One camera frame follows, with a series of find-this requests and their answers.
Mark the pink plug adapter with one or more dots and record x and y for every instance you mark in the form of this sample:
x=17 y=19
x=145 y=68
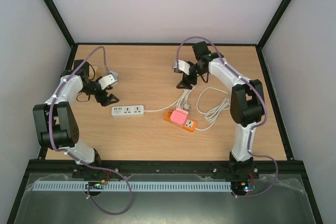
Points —
x=179 y=117

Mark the white power strip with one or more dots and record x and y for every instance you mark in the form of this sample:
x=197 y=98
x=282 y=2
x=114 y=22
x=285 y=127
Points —
x=127 y=111

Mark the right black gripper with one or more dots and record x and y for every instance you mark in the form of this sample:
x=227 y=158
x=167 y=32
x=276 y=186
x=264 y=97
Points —
x=188 y=79

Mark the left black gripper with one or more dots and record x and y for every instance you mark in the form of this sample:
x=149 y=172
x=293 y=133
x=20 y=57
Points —
x=106 y=102

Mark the wooden cube plug adapter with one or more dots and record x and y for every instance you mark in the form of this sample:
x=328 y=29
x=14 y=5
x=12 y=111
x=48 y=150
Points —
x=93 y=71

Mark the white slotted cable duct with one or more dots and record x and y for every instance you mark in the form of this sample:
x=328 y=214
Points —
x=212 y=187

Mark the black aluminium frame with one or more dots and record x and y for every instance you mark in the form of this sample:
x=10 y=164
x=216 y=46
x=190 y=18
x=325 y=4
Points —
x=291 y=165

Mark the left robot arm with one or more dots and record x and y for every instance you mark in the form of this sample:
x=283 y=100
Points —
x=55 y=123

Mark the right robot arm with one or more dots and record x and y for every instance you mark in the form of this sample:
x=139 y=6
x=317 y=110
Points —
x=247 y=103

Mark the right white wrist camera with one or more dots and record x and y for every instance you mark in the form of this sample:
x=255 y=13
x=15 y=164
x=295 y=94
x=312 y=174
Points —
x=180 y=66

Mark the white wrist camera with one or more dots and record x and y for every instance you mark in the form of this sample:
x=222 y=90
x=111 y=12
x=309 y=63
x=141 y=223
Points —
x=108 y=81
x=180 y=66

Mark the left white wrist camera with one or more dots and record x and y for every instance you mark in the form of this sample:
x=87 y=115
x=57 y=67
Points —
x=108 y=81

